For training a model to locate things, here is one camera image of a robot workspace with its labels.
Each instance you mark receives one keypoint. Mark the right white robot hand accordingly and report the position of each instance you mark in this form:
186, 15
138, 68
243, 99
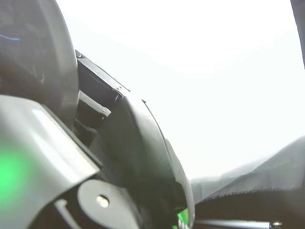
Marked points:
133, 155

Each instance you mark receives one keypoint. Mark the white cloth backdrop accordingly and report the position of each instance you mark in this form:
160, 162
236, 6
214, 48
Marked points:
190, 71

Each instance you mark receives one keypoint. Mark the grey table cloth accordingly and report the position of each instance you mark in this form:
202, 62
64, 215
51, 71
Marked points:
274, 171

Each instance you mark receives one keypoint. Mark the metal frame bar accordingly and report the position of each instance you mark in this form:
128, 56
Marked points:
238, 224

